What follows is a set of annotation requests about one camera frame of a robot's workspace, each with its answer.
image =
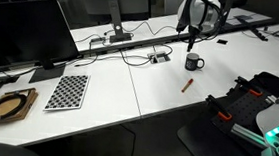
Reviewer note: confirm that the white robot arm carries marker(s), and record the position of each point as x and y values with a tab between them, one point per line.
198	9

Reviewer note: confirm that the black cart top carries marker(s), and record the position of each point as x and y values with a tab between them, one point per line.
207	147

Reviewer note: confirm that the black monitor pole stand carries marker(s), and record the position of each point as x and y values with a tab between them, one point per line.
242	18

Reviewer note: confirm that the grey monitor stand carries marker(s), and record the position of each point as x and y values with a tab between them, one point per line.
116	26

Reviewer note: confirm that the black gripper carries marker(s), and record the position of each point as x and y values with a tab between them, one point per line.
193	31

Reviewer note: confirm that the black power strip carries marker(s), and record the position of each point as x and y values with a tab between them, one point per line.
97	40

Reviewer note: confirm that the black mug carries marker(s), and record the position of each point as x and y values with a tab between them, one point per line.
192	62

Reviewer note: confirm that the large black monitor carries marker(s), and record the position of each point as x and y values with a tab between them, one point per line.
26	32

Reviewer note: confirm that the black perforated mounting board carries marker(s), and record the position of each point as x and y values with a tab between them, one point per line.
244	109

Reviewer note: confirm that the black monitor stand base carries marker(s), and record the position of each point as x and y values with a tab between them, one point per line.
46	74

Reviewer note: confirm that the short aluminium extrusion bar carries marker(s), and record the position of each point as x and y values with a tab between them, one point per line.
271	99

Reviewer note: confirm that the black white checkerboard sheet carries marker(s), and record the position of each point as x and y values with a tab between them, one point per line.
68	92

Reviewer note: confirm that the black angled bar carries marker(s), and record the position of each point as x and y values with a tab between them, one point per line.
259	34

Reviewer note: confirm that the red marker pen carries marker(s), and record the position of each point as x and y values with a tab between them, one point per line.
187	85

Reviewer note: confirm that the small black square pad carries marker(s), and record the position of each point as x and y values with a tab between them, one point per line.
222	41

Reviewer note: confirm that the long aluminium extrusion bar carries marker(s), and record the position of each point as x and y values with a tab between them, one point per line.
245	133

